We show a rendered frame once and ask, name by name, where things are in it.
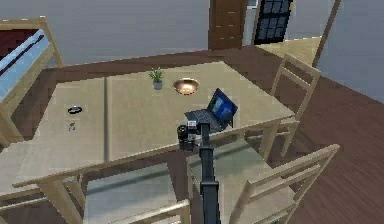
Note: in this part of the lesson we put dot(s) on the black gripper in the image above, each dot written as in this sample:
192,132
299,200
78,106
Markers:
182,132

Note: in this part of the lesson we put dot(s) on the black and gray open laptop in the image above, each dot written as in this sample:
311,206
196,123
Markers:
222,107

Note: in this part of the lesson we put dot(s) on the light wooden dining table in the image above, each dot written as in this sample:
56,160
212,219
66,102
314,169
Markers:
140,116

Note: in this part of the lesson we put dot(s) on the copper bowl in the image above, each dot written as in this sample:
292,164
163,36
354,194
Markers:
186,86

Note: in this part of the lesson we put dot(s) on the green plant in grey pot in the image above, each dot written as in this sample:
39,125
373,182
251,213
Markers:
157,80

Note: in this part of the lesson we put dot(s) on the light wooden chair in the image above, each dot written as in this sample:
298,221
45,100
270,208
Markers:
133,196
13,166
299,67
240,166

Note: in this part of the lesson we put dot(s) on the black round dish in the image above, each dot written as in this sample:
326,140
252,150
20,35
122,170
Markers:
75,109

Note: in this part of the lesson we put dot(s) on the small grey blue object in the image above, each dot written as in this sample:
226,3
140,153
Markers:
71,126

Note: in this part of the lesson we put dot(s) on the dark brown wooden door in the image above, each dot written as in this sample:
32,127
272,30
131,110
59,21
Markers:
226,25

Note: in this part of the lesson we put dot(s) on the black paned window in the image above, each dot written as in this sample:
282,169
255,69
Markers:
274,20

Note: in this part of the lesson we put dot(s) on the wooden bed blue mattress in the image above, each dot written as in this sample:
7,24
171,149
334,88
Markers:
20,63

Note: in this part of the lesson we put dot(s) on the brown wooden door frame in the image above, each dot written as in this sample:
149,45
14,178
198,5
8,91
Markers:
326,31

